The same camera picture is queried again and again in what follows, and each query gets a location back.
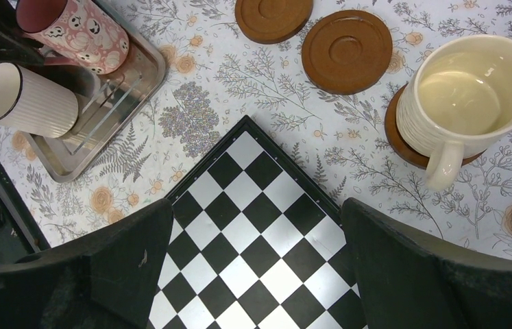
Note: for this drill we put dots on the metal tray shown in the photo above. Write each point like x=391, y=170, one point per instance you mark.
x=107, y=103

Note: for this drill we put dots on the pink mug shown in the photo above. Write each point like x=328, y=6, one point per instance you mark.
x=80, y=31

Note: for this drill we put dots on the white ribbed mug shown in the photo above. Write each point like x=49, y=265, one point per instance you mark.
x=31, y=103

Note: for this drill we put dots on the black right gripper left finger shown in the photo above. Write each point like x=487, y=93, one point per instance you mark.
x=105, y=279

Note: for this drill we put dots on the brown wooden coaster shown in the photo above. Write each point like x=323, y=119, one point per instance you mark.
x=394, y=137
x=347, y=52
x=272, y=21

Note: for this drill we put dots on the cream yellow mug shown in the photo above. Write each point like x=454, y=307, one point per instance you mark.
x=458, y=104

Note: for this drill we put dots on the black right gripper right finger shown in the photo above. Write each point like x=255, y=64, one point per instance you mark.
x=411, y=279

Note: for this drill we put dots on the floral patterned tablecloth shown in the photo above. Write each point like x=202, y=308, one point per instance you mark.
x=216, y=76

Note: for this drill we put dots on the black white chessboard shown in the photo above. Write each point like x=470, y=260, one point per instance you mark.
x=255, y=244

